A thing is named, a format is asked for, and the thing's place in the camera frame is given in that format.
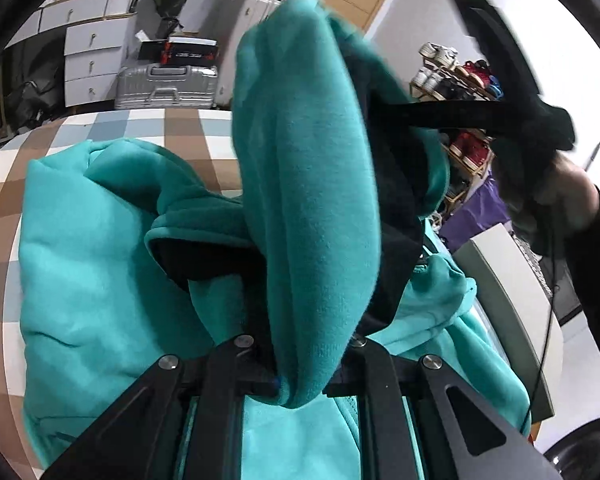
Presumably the white side table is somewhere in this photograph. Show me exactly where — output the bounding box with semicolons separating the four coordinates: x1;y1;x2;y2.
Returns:
455;222;563;421

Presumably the flower bouquet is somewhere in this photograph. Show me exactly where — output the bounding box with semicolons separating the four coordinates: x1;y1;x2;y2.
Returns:
145;0;191;36

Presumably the white wicker basket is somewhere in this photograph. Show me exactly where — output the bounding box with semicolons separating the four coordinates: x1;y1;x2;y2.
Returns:
515;235;556;301

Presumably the black red shoe box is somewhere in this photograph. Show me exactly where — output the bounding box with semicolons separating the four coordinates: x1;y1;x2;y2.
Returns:
139;35;218;67

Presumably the teal zip jacket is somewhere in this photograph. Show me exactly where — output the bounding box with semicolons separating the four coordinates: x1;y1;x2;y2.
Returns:
17;0;533;480

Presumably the black backpack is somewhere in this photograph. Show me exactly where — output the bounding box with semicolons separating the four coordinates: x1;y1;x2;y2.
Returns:
5;77;66;131

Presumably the person's right hand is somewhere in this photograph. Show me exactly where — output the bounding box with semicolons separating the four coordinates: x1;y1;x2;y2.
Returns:
510;157;600;236

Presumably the silver suitcase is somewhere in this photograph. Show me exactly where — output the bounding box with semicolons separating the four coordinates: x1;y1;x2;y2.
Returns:
114;64;220;111

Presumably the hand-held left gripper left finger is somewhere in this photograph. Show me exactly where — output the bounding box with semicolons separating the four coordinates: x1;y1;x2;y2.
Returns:
40;334;281;480

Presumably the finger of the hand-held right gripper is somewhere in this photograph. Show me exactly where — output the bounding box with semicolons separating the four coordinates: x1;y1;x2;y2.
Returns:
375;100;506;133

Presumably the cream upright suitcase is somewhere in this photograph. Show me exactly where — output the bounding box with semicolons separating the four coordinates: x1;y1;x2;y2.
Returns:
215;0;286;108

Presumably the white drawer desk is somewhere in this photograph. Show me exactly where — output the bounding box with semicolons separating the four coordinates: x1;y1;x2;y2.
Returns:
40;0;136;108

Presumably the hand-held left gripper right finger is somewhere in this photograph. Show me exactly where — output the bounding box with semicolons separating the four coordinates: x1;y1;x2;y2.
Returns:
325;337;576;480

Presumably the purple plastic bag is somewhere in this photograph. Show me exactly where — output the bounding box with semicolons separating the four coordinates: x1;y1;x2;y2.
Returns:
437;175;511;253

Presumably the checkered tablecloth table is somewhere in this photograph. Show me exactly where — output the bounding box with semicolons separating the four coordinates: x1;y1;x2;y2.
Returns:
0;107;246;480

